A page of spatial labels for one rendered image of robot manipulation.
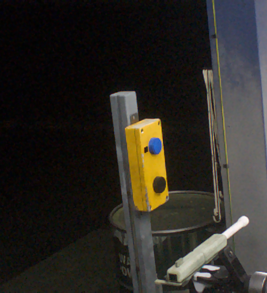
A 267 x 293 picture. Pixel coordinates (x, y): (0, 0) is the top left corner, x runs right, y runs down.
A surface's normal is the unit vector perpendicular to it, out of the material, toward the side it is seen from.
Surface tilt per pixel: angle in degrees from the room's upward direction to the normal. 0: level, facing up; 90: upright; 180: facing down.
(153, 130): 90
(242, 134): 90
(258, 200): 90
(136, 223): 90
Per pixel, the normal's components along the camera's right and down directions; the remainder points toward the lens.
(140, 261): -0.55, 0.26
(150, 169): 0.83, 0.04
